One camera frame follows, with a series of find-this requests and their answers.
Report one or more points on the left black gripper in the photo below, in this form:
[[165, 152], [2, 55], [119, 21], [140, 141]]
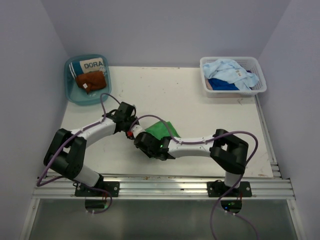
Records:
[[132, 118]]

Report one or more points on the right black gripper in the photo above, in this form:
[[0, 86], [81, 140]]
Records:
[[148, 154]]

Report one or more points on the green microfiber towel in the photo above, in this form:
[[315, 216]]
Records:
[[159, 130]]

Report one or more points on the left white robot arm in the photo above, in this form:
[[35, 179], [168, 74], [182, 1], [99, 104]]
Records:
[[66, 152]]

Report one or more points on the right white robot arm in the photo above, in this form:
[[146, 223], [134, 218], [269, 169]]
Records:
[[227, 150]]

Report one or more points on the brown rolled towel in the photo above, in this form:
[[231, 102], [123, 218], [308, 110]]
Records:
[[91, 81]]

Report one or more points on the blue plastic tub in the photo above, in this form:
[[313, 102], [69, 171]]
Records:
[[78, 96]]

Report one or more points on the Dora printed rolled towel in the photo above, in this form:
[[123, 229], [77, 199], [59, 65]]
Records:
[[77, 68]]

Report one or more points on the pink towel in basket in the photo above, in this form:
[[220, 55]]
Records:
[[208, 85]]

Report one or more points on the dark blue towel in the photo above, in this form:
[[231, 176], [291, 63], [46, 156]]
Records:
[[220, 85]]

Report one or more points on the light blue towel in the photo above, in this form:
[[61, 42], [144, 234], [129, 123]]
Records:
[[230, 71]]

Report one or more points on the white plastic basket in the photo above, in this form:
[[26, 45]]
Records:
[[251, 64]]

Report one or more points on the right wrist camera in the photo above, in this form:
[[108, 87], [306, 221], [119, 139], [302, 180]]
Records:
[[133, 133]]

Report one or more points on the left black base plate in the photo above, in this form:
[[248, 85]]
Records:
[[102, 189]]

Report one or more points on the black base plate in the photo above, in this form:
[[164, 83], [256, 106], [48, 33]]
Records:
[[217, 188], [102, 189]]

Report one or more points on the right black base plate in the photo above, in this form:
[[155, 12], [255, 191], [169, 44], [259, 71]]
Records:
[[217, 188]]

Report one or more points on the aluminium mounting rail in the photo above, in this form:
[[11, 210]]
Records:
[[165, 187]]

